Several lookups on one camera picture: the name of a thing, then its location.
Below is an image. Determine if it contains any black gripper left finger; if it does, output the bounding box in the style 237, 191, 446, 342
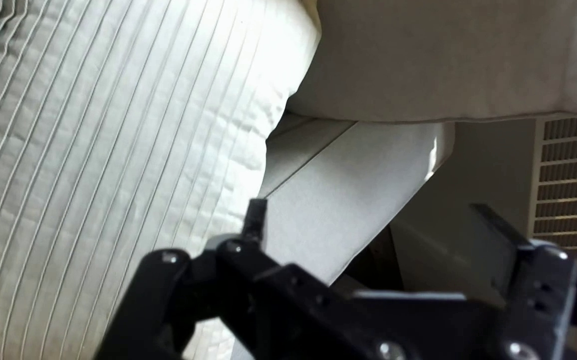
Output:
93, 197, 368, 360

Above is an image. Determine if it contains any cream striped pillow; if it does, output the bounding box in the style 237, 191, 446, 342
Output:
0, 0, 322, 360

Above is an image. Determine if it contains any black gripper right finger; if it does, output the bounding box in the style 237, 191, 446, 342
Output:
468, 202, 577, 360

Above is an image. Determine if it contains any wall radiator vent grille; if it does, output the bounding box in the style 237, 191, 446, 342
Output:
528, 111, 577, 262

